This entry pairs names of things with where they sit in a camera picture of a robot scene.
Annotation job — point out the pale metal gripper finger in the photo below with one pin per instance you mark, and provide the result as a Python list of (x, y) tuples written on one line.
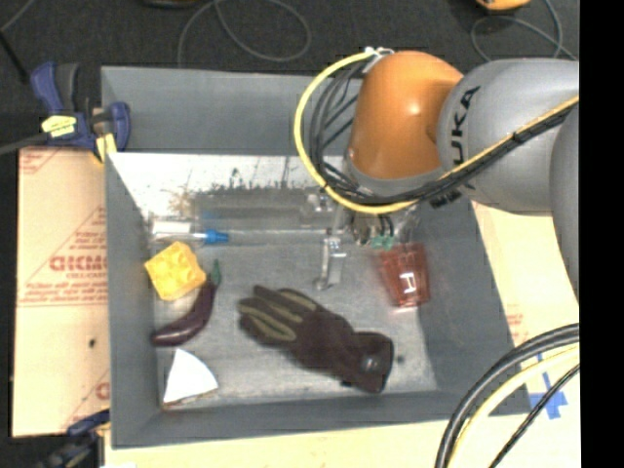
[(332, 261), (325, 203)]

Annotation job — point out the red translucent plastic cup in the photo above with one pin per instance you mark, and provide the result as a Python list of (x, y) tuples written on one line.
[(404, 276)]

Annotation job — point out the dark brown glove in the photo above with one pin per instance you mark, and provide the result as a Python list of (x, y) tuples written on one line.
[(317, 334)]

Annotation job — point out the grey metal bin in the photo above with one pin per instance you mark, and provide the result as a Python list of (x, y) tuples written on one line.
[(273, 359)]

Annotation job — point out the clear tube with blue cap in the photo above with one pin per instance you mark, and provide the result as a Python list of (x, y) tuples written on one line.
[(195, 236)]

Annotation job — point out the purple toy eggplant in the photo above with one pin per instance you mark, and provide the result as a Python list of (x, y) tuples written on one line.
[(192, 317)]

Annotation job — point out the yellow toy brick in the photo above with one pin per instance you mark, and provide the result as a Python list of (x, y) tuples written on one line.
[(174, 271)]

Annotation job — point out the white wedge-shaped slice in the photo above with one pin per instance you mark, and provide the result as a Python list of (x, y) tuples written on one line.
[(187, 378)]

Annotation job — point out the brown cardboard board red print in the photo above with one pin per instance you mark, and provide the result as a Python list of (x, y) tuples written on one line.
[(58, 271)]

